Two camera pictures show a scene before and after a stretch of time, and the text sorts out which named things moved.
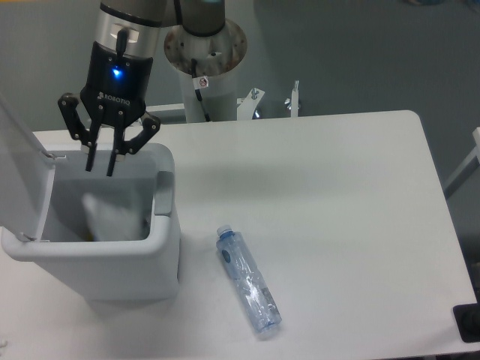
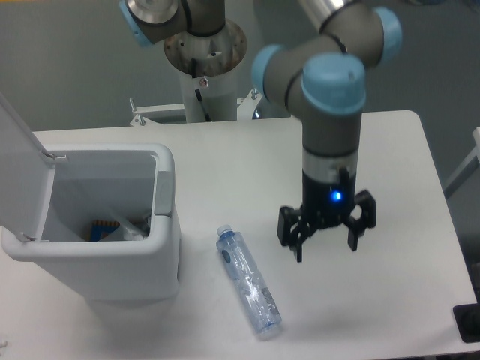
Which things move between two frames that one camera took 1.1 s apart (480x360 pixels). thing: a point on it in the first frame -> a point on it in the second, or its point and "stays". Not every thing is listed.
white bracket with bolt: x=245 y=109 stays
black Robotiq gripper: x=117 y=86 -> x=326 y=204
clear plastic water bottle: x=261 y=304 stays
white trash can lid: x=26 y=175 stays
